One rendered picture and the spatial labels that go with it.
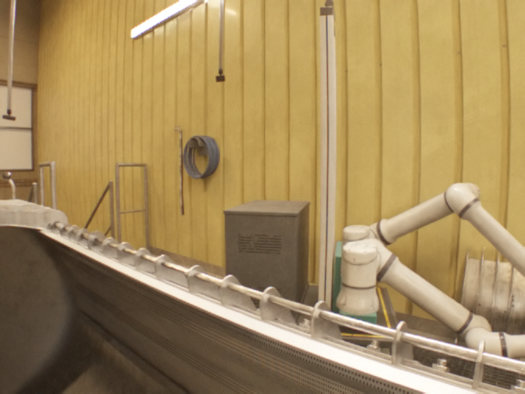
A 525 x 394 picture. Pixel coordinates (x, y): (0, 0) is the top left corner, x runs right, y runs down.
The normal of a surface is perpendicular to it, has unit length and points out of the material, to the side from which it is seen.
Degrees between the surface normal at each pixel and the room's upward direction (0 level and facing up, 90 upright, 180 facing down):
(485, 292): 73
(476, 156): 90
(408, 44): 90
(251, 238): 90
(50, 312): 85
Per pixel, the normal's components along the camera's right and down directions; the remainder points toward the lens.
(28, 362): 0.52, -0.29
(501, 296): -0.63, -0.23
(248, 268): -0.24, 0.07
